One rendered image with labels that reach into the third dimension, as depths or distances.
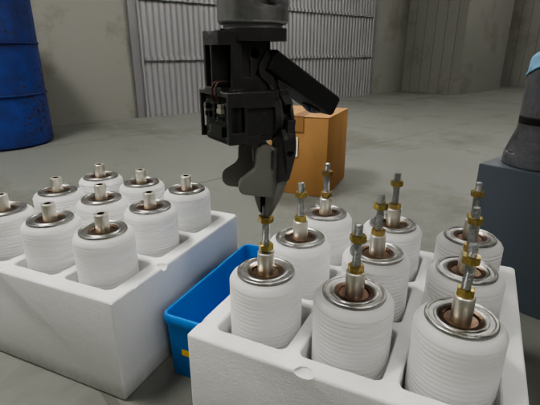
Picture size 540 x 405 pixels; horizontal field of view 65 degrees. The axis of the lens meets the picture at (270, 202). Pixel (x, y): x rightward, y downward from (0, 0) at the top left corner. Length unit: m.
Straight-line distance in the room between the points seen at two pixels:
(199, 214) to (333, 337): 0.46
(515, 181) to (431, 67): 5.21
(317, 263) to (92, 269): 0.35
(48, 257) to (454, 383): 0.62
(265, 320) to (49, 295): 0.37
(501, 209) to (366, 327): 0.57
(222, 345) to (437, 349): 0.25
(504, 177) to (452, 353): 0.57
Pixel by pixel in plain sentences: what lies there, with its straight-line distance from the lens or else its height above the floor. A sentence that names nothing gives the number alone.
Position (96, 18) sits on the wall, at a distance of 3.65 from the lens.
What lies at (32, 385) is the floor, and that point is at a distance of 0.86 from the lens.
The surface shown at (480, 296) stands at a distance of 0.59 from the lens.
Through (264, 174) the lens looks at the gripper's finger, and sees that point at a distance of 0.48.
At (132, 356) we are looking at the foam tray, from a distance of 0.75.
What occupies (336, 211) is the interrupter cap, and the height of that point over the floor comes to 0.25.
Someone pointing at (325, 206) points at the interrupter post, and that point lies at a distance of 0.75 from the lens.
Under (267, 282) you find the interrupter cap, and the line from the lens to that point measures 0.54.
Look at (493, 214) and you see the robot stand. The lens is 1.02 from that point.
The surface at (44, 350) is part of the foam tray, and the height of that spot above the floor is 0.04.
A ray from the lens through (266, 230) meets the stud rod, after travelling 0.53.
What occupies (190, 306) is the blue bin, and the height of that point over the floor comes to 0.09.
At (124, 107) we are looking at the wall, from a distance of 3.72.
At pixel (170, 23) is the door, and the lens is 3.84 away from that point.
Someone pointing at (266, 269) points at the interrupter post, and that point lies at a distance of 0.55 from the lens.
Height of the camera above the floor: 0.52
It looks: 20 degrees down
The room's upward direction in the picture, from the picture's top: straight up
